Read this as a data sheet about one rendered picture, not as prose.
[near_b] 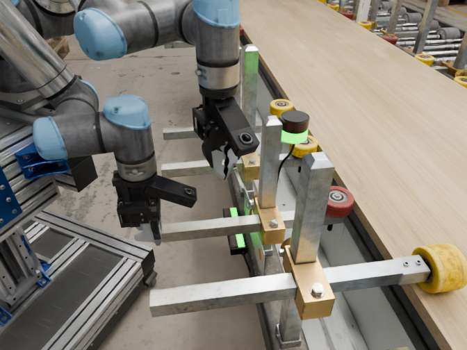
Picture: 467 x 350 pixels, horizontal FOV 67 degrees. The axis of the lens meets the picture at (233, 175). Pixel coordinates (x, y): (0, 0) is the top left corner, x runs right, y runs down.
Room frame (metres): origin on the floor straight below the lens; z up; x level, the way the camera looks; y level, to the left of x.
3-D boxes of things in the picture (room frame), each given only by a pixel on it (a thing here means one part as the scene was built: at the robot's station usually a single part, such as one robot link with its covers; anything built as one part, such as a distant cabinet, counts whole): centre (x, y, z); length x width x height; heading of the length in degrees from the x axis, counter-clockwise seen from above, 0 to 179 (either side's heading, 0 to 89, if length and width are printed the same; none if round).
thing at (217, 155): (0.61, 0.04, 1.02); 0.06 x 0.03 x 0.09; 29
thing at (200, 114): (0.62, 0.03, 1.13); 0.09 x 0.08 x 0.12; 29
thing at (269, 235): (0.63, -0.09, 0.85); 0.14 x 0.06 x 0.05; 9
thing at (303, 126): (0.66, -0.13, 1.09); 0.06 x 0.06 x 0.02
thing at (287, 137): (0.66, -0.13, 1.07); 0.06 x 0.06 x 0.02
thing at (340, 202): (0.64, -0.24, 0.85); 0.08 x 0.08 x 0.11
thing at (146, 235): (0.55, 0.19, 0.86); 0.06 x 0.03 x 0.09; 99
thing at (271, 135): (0.65, -0.08, 0.86); 0.04 x 0.04 x 0.48; 9
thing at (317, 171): (0.40, -0.12, 0.93); 0.04 x 0.04 x 0.48; 9
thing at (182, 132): (1.10, 0.03, 0.82); 0.44 x 0.03 x 0.04; 99
